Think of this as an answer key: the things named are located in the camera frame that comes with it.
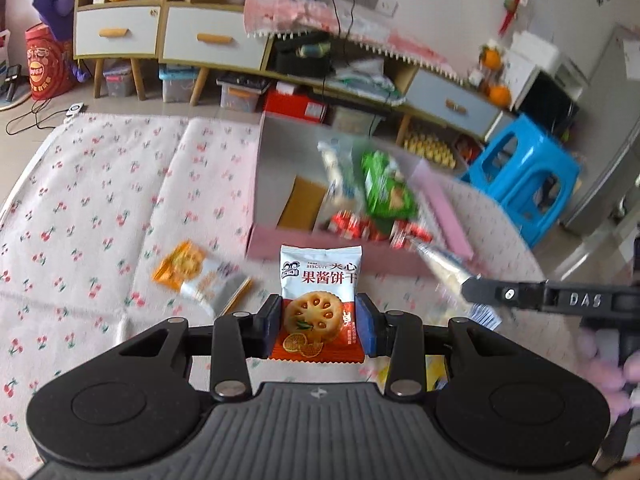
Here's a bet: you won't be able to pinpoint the silver grey snack packet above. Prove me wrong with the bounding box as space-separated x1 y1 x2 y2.
410 237 481 306

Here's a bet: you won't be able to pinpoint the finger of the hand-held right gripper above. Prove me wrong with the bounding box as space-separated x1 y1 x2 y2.
459 272 548 312

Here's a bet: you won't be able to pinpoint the gold wafer packet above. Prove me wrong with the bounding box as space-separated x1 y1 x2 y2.
276 176 331 233

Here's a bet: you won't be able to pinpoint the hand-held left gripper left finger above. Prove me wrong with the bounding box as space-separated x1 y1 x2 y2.
112 294 283 402

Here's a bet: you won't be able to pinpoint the white controller with cable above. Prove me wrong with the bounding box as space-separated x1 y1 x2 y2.
5 95 87 136

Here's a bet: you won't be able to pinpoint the orange white biscuit packet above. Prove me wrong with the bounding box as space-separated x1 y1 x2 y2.
151 240 253 317
267 244 366 363

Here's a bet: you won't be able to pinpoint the pink tasselled cloth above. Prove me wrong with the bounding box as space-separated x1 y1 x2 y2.
243 0 466 83

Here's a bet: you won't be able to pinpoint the red flat box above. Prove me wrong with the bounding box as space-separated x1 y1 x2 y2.
263 89 328 123

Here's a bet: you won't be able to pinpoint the clear storage box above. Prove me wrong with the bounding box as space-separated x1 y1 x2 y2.
330 105 373 133

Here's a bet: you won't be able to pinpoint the yellow egg tray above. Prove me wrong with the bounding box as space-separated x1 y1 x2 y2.
404 132 458 167

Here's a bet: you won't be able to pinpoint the silver refrigerator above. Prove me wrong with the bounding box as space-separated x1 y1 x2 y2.
565 25 640 238

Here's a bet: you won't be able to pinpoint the pink cardboard box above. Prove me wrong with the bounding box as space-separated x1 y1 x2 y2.
245 110 476 283

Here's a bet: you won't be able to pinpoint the yellow snack packet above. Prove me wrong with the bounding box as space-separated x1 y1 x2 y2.
375 355 451 393

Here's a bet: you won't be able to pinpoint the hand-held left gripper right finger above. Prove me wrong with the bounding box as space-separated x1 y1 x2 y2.
355 292 506 402

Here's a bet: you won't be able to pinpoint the cherry print tablecloth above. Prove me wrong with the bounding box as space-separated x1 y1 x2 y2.
0 112 568 467

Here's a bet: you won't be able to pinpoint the red snack packet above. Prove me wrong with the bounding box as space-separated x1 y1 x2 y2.
390 220 433 252
330 210 383 241

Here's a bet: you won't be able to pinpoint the green chips packet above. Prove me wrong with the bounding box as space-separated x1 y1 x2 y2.
361 150 418 218

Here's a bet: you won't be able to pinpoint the wide white drawer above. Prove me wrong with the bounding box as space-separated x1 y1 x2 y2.
162 5 273 71

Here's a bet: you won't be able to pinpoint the white cream bread packet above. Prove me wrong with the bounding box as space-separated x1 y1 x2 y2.
317 140 368 206

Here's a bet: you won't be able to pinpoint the grey storage box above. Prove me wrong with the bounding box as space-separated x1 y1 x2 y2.
103 69 136 98

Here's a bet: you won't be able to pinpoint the white green papers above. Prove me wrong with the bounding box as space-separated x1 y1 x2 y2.
332 57 406 103

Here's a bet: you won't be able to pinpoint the clear packet with blue label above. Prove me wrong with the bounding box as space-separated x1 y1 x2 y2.
435 282 503 332

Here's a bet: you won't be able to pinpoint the blue lid storage box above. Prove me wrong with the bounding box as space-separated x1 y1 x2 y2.
159 65 198 103

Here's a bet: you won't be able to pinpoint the small white drawer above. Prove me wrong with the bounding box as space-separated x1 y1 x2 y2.
75 5 162 60

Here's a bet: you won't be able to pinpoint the black bag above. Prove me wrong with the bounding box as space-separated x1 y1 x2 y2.
274 32 333 77

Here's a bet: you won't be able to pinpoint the white box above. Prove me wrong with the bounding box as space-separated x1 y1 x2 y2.
510 30 562 77

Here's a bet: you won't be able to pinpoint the blue plastic stool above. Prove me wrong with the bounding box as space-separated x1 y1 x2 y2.
460 114 583 248

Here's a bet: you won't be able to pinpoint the pale blue drawer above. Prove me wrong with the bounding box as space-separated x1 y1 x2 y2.
406 67 501 138

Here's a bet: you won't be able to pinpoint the red printed bag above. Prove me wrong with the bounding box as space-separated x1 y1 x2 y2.
25 22 76 101

